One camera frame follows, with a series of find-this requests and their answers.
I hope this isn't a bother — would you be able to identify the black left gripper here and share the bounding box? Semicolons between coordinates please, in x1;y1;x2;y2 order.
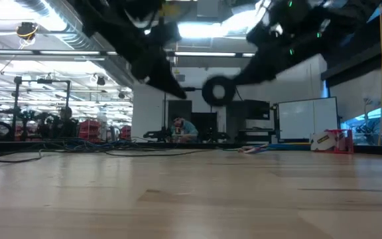
88;0;188;100

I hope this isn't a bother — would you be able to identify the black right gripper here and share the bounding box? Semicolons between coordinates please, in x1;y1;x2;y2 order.
232;0;354;86

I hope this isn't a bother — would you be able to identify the black round cord spool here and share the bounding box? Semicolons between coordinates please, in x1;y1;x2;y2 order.
201;75;237;108

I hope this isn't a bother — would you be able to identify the long thin black cord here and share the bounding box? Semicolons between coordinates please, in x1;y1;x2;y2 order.
0;137;218;163

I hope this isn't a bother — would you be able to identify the black monitor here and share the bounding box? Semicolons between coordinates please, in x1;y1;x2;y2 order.
240;99;271;121

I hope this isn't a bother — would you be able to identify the person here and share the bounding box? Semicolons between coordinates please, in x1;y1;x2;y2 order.
170;116;200;142
57;106;80;139

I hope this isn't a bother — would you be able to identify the whiteboard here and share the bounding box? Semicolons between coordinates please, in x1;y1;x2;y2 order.
278;96;340;141

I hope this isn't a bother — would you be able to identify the red tool cabinet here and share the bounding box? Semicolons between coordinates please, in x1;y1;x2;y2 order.
79;119;103;143
119;125;133;139

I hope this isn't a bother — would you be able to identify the bundle of coloured tubes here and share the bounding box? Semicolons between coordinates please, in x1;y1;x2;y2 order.
250;141;311;149

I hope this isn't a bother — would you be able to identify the long ceiling light bar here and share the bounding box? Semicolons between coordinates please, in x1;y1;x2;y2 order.
0;48;257;61

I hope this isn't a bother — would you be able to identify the red tape dispenser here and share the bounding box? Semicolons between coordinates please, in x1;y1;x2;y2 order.
323;129;355;155

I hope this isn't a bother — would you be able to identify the black robot station frame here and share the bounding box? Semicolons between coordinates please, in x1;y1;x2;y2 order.
11;76;72;142
162;86;214;144

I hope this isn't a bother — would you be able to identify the colourful cable bundle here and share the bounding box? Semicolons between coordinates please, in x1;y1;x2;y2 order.
237;145;260;153

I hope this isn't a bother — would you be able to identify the yellow hanging cable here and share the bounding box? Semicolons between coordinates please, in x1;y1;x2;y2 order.
377;3;382;146

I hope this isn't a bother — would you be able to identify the black ceiling cord reel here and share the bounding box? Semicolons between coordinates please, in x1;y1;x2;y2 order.
15;21;40;47

